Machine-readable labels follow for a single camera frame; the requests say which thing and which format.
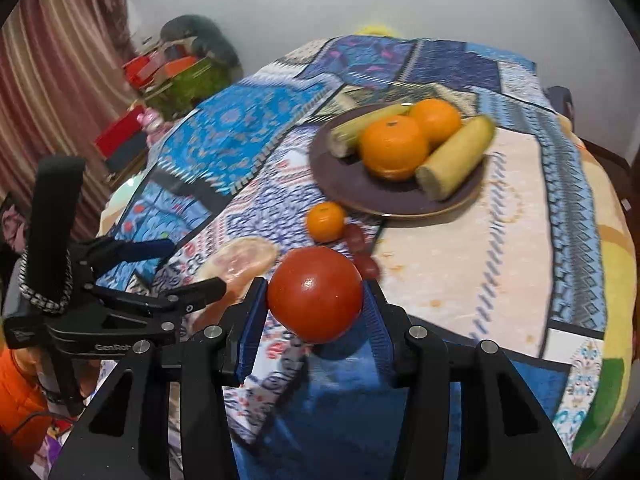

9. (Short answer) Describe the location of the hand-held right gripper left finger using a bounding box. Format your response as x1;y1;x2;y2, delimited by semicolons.
47;276;269;480

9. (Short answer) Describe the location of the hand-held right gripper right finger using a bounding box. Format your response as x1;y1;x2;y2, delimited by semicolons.
364;279;577;480

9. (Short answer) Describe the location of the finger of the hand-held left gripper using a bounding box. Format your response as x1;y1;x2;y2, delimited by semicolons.
82;237;176;281
92;276;228;320

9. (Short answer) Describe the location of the red tomato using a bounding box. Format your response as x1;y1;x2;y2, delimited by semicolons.
266;246;364;345

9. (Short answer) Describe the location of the red grape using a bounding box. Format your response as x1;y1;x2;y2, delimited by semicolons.
353;252;381;281
341;223;366;252

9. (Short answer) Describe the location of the blue patchwork blanket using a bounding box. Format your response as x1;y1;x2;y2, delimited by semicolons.
97;34;635;480

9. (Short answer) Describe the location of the red box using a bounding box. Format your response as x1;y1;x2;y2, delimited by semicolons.
94;107;151;161

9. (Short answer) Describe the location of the small orange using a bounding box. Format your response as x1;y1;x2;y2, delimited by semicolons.
306;202;347;243

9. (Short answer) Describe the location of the striped brown curtain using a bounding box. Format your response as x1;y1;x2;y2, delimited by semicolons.
0;0;138;241

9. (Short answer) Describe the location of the brown round plate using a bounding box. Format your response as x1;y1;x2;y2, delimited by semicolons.
308;104;493;219

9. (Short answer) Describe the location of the orange jacket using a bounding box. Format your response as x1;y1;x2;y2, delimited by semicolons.
0;347;53;448

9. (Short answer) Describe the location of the green basket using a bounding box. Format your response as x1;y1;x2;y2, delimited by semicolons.
142;55;233;118

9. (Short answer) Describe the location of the large orange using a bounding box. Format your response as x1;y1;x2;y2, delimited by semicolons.
409;98;463;152
360;115;431;182

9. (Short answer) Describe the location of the yellow banana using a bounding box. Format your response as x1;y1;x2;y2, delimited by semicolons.
415;115;497;201
328;103;413;159

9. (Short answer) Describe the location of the black cable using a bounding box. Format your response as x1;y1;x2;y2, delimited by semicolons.
7;407;76;438

